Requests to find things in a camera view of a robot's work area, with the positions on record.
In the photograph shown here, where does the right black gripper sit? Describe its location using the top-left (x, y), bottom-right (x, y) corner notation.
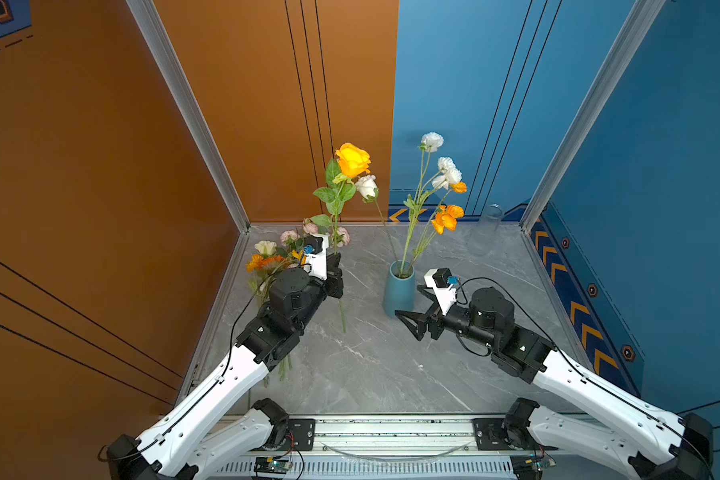
top-left (395, 284), bottom-right (499, 351)

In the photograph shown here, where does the teal ceramic vase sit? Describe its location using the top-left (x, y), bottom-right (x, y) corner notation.
top-left (382, 261), bottom-right (416, 318)

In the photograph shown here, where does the white ranunculus flower stem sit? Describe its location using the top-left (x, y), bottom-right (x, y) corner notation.
top-left (409, 132), bottom-right (463, 247)

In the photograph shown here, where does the pink carnation flower stem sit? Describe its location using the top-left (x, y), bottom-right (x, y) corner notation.
top-left (280, 219), bottom-right (351, 252)

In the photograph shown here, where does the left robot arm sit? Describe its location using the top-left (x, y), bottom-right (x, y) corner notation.
top-left (99, 253), bottom-right (343, 479)

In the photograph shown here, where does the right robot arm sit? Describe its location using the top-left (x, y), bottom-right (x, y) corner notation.
top-left (395, 285), bottom-right (714, 479)

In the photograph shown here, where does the clear glass vase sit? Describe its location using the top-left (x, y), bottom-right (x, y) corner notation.
top-left (467, 204), bottom-right (504, 256)

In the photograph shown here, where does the cream rose flower stem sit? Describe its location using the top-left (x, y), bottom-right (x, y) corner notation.
top-left (254, 240), bottom-right (278, 258)

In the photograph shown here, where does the right green circuit board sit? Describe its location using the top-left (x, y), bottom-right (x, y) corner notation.
top-left (510, 456), bottom-right (557, 480)

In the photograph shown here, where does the green circuit board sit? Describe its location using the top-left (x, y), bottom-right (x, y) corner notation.
top-left (510, 456), bottom-right (557, 480)
top-left (252, 457), bottom-right (295, 479)

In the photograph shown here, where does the left green circuit board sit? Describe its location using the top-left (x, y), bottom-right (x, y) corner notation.
top-left (252, 457), bottom-right (295, 479)

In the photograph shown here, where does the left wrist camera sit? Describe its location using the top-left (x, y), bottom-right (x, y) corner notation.
top-left (303, 234), bottom-right (329, 280)

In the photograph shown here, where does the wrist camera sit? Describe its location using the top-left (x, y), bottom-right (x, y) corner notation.
top-left (303, 234), bottom-right (329, 280)
top-left (424, 268), bottom-right (458, 315)

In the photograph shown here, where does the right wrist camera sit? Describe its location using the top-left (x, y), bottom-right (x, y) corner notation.
top-left (424, 268), bottom-right (458, 315)

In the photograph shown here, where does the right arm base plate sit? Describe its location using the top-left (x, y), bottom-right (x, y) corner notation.
top-left (472, 417), bottom-right (558, 452)

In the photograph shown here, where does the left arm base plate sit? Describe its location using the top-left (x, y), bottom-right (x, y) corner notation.
top-left (253, 418), bottom-right (316, 452)

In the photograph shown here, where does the aluminium front rail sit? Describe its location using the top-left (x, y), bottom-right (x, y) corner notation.
top-left (212, 414), bottom-right (629, 479)

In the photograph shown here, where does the left aluminium corner post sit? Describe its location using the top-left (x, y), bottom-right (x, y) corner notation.
top-left (126, 0), bottom-right (250, 233)

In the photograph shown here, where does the aluminium corner post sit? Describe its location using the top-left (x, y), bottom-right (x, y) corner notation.
top-left (126, 0), bottom-right (250, 233)
top-left (519, 0), bottom-right (665, 234)

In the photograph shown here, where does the right aluminium corner post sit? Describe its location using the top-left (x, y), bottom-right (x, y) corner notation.
top-left (519, 0), bottom-right (665, 234)

